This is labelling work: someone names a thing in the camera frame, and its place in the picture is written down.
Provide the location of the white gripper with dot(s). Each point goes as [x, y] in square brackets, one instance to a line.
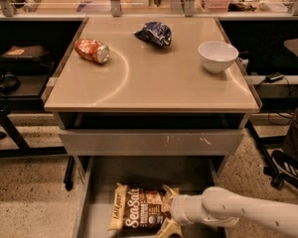
[179, 209]

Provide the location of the brown sea salt chip bag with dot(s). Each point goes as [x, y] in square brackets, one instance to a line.
[138, 208]

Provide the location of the open grey middle drawer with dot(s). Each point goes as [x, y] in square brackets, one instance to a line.
[99, 202]

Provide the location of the grey drawer cabinet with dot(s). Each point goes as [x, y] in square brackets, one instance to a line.
[151, 116]

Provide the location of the crumpled blue chip bag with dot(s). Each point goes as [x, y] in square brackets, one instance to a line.
[155, 33]

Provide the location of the black sneaker with white stripes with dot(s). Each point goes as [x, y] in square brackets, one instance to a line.
[285, 163]

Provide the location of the white ceramic bowl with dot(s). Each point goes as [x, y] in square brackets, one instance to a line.
[217, 56]

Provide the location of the black power adapter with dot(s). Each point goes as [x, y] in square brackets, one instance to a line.
[273, 77]

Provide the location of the crushed red soda can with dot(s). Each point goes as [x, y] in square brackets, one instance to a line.
[92, 50]

